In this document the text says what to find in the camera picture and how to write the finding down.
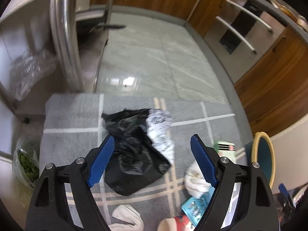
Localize white tissue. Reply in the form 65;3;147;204
184;161;211;199
109;204;144;231

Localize green white medicine box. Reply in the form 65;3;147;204
213;141;236;163

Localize red patterned paper cup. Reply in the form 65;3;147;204
157;215;195;231

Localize black plastic bag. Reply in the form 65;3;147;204
102;109;171;196

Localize printed white wrapper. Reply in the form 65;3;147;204
146;109;174;165

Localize wooden kitchen cabinets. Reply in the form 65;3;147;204
95;0;307;137

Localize teal bin with yellow rim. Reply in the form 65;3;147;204
251;131;276;188

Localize bag of green vegetables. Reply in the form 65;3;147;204
13;138;40;193

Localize light blue snack packet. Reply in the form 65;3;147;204
181;186;215;227

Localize crumpled white tissue front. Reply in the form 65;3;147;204
109;204;144;231

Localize clear bag on floor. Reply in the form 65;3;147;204
9;49;58;102

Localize steel drawer oven unit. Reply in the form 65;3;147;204
204;0;285;83

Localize wok on counter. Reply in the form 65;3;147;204
270;0;307;33

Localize stainless steel shelf rack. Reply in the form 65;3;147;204
0;0;127;116

